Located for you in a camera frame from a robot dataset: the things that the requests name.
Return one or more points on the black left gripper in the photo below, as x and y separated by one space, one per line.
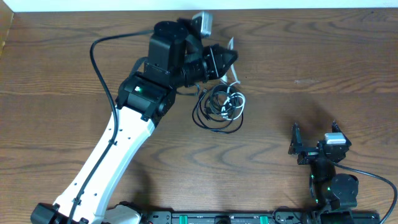
212 69

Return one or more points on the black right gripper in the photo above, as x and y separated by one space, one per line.
296 146

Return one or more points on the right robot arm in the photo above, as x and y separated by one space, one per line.
331 190

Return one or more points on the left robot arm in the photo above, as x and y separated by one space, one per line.
177 58

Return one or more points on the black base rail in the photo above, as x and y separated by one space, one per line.
282 215

